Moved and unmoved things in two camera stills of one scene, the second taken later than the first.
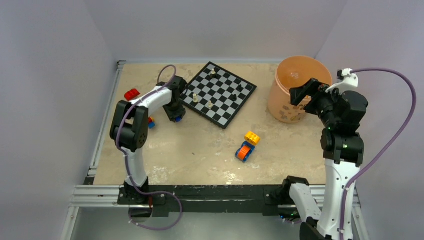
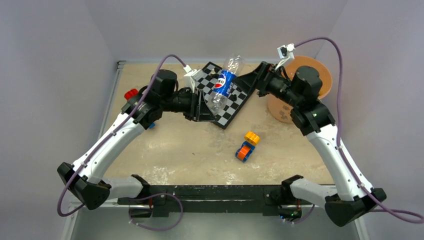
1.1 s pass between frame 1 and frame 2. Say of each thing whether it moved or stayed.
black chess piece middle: stayed
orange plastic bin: stayed
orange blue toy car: stayed
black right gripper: moved
